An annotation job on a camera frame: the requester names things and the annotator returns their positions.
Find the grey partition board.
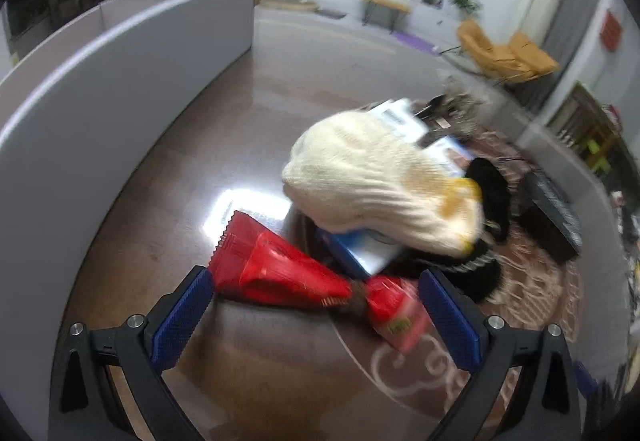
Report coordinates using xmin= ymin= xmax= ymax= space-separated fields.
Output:
xmin=0 ymin=0 xmax=256 ymax=441

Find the white plastic bottle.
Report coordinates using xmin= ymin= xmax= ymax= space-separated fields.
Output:
xmin=367 ymin=98 xmax=431 ymax=144

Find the red snack packet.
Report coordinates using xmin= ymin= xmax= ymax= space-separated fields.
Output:
xmin=207 ymin=211 xmax=436 ymax=354

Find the orange lounge chair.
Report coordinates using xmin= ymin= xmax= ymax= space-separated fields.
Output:
xmin=456 ymin=18 xmax=560 ymax=86

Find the brown patterned desktop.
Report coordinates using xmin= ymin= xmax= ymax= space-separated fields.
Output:
xmin=47 ymin=8 xmax=632 ymax=441

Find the blue and white ointment box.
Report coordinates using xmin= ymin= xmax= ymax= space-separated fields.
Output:
xmin=315 ymin=135 xmax=476 ymax=281

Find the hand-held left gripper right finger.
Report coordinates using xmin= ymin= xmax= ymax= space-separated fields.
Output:
xmin=418 ymin=268 xmax=583 ymax=441

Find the person's right hand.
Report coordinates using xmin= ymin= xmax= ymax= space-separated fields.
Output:
xmin=281 ymin=111 xmax=484 ymax=258

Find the grey curtain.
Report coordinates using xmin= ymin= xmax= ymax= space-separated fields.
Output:
xmin=555 ymin=0 xmax=608 ymax=96

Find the person's right forearm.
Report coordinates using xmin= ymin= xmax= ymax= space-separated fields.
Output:
xmin=390 ymin=157 xmax=512 ymax=304

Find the wooden bench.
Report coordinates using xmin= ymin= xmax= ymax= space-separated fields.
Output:
xmin=359 ymin=0 xmax=412 ymax=32

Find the red wall hanging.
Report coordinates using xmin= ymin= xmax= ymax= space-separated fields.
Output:
xmin=600 ymin=10 xmax=624 ymax=52

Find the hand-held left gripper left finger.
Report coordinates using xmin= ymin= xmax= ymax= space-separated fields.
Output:
xmin=50 ymin=265 xmax=216 ymax=441

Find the black box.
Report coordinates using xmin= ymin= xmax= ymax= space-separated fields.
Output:
xmin=519 ymin=170 xmax=584 ymax=265

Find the wooden chair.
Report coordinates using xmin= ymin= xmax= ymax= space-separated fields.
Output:
xmin=547 ymin=81 xmax=622 ymax=172

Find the glittery high-heel shoe ornament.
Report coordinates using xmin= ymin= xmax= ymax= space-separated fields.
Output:
xmin=430 ymin=90 xmax=487 ymax=138

